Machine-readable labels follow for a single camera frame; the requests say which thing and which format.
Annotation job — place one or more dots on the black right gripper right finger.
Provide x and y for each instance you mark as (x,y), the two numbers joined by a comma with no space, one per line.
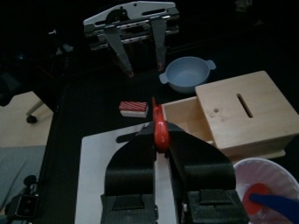
(201,172)

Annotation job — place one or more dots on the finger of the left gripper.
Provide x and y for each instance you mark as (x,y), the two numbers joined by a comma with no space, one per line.
(160,43)
(118,49)

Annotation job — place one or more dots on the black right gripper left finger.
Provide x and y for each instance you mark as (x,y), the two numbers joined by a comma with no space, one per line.
(129,172)

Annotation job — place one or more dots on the red toy knife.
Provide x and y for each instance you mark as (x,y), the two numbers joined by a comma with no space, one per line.
(160,134)

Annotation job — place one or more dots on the white cutting board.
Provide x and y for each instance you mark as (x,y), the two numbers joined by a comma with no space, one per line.
(90,175)

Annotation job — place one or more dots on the white paper plate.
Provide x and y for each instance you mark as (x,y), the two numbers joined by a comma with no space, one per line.
(268,175)

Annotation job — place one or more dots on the red white striped toy sushi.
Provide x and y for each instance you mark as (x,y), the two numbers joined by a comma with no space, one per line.
(133,108)

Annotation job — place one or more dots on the grey-blue toy pot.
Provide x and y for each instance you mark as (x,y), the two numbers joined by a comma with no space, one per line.
(187,74)

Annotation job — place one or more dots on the red toy disc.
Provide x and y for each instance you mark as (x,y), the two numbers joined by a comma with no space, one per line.
(255,192)

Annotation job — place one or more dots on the wooden box drawer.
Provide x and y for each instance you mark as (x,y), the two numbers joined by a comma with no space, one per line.
(187,116)

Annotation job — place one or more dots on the wooden box with slot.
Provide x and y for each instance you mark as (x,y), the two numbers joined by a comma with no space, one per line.
(244,113)

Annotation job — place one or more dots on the grey-blue floor mat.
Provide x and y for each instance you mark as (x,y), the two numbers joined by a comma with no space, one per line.
(17,169)

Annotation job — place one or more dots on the black box device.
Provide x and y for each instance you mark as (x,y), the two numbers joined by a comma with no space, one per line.
(24,205)

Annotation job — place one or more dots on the office chair leg with caster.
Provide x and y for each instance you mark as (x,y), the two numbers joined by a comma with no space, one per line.
(33,110)

